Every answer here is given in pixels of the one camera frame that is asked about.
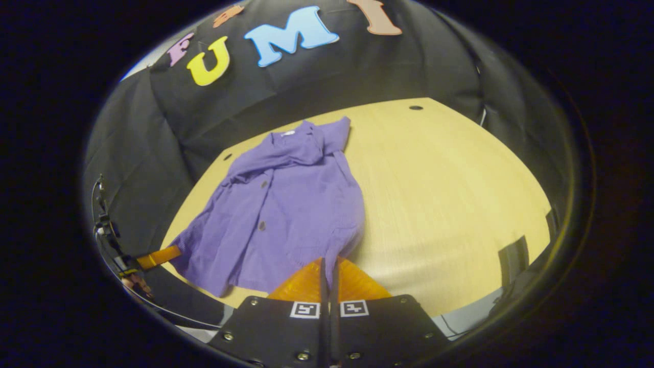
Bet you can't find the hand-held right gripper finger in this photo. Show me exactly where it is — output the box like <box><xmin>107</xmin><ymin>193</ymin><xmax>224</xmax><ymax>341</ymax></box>
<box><xmin>331</xmin><ymin>257</ymin><xmax>449</xmax><ymax>368</ymax></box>
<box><xmin>208</xmin><ymin>257</ymin><xmax>331</xmax><ymax>368</ymax></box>

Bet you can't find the purple button shirt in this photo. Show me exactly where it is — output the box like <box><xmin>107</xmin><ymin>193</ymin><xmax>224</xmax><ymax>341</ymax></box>
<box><xmin>169</xmin><ymin>117</ymin><xmax>366</xmax><ymax>298</ymax></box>

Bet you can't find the dark rectangular object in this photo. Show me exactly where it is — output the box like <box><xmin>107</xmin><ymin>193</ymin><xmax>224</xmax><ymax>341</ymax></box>
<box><xmin>498</xmin><ymin>235</ymin><xmax>532</xmax><ymax>288</ymax></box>

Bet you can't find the black backdrop cloth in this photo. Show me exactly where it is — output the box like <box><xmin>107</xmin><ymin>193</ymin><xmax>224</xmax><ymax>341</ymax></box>
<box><xmin>84</xmin><ymin>0</ymin><xmax>570</xmax><ymax>328</ymax></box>

